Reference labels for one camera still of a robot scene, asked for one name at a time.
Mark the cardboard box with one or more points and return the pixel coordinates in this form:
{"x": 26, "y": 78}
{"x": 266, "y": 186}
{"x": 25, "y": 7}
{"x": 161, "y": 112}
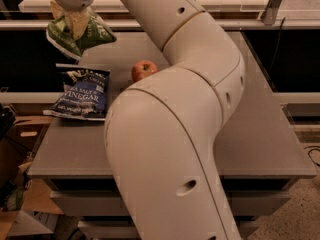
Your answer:
{"x": 28, "y": 210}

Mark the metal railing frame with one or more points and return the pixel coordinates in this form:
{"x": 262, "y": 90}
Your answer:
{"x": 231, "y": 13}

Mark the grey drawer cabinet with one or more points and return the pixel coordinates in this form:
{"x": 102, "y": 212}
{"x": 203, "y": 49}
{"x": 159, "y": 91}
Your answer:
{"x": 257, "y": 155}

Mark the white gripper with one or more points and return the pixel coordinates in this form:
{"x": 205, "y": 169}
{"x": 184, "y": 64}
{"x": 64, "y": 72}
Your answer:
{"x": 76, "y": 16}

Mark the red apple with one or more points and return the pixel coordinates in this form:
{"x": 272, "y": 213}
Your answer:
{"x": 143, "y": 69}

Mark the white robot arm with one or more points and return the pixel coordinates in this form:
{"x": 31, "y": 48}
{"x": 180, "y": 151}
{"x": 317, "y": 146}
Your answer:
{"x": 160, "y": 131}

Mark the green jalapeno chip bag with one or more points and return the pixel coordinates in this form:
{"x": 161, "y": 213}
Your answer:
{"x": 73, "y": 44}

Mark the blue salt vinegar chip bag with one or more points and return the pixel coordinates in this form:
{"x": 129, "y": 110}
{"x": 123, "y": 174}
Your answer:
{"x": 84, "y": 96}

